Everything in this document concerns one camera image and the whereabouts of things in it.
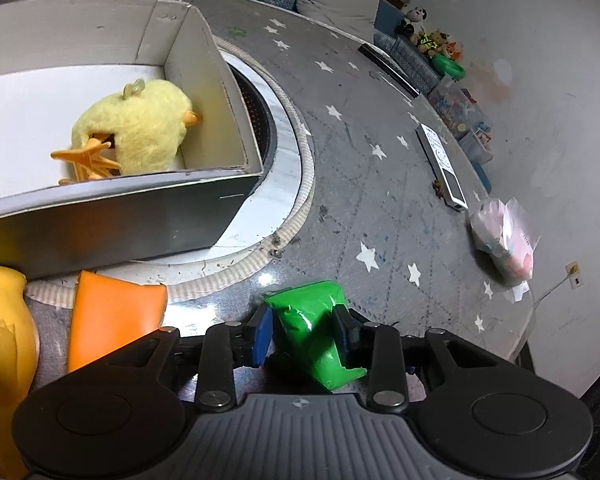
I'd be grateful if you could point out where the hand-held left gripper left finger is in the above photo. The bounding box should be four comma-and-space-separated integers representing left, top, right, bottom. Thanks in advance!
104, 307, 274, 409

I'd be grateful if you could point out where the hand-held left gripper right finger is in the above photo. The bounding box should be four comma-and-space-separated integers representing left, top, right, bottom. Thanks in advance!
331, 304, 502, 409

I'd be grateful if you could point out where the green plastic packet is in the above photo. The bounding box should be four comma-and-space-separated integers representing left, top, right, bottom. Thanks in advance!
261, 280, 369, 393

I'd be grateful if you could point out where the grey cardboard box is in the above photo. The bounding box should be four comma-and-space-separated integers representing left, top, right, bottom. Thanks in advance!
0, 0, 265, 280

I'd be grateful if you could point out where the grey star-printed tablecloth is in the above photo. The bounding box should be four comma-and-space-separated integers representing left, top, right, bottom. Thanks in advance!
0, 0, 537, 379

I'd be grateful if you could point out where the orange plastic toy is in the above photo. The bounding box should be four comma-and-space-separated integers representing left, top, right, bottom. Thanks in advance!
67, 270, 169, 374

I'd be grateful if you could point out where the round built-in table stove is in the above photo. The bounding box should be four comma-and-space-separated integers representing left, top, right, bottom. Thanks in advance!
24, 35, 316, 310

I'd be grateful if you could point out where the pink tissue pack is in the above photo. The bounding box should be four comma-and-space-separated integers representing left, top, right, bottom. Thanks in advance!
469, 197, 541, 303

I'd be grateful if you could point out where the white remote control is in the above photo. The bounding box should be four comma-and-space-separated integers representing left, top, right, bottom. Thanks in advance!
415, 123, 468, 212

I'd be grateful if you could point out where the yellow plush chick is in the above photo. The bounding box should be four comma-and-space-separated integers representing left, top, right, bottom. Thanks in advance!
50, 78, 204, 185

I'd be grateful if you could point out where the clear box of toys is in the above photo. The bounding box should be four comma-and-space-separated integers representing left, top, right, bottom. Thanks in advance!
428, 74, 495, 142

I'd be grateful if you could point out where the yellow plastic duck toy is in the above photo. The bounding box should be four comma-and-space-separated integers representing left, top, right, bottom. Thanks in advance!
0, 263, 41, 479

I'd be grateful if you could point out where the black remote control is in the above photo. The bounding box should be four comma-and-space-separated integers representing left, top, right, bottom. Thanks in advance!
358, 43, 421, 99

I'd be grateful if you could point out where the pile of small plush toys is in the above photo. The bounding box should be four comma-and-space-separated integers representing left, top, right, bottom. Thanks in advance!
411, 30, 465, 60

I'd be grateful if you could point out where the panda plush toy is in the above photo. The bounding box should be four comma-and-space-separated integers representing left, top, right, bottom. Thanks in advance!
396, 4, 428, 38

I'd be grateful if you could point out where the white cable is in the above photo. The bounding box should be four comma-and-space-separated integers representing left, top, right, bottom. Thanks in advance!
531, 273, 570, 307

